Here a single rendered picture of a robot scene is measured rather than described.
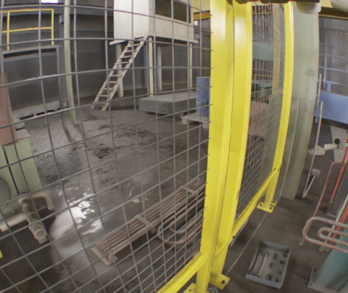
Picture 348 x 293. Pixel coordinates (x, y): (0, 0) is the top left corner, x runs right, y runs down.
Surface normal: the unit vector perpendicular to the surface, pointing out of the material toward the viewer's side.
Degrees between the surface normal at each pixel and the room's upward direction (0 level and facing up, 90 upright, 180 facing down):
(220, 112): 90
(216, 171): 90
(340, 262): 90
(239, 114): 90
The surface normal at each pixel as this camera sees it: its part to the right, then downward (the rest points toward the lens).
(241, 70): -0.65, 0.29
